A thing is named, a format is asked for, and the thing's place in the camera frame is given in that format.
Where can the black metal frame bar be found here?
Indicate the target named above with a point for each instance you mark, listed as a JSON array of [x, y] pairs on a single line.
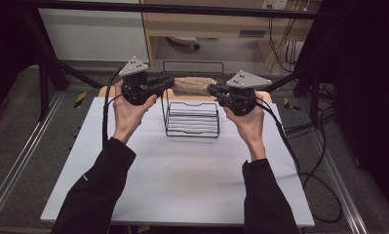
[[182, 9]]

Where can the beige fluffy towel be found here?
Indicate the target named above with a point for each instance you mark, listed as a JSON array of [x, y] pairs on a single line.
[[193, 86]]

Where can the yellow black tape mark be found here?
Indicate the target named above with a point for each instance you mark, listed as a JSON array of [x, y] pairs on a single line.
[[80, 99], [288, 103]]

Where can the black metal stand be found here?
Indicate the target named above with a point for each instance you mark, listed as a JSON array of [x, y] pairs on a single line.
[[314, 94], [44, 87]]

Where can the light wooden desk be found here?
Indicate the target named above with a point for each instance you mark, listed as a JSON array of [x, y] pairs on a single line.
[[214, 27]]

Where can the white cabinet panel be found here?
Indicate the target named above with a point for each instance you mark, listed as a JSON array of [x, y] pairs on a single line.
[[91, 35]]

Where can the person's right hand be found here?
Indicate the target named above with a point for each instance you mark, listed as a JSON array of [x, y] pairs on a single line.
[[252, 130]]

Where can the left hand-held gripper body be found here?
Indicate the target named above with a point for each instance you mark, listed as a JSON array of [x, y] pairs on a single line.
[[135, 87]]

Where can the black curtain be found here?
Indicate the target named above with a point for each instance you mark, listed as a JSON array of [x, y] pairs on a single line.
[[3, 48], [367, 81]]

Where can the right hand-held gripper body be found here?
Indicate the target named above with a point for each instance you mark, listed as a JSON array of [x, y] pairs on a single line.
[[242, 97]]

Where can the aluminium floor rail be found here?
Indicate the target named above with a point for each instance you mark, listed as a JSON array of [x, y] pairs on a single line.
[[341, 188], [23, 156]]

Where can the person's left hand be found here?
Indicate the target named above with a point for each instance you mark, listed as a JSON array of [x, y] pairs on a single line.
[[128, 117]]

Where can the white wall socket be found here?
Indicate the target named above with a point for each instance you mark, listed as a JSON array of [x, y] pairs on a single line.
[[275, 4]]

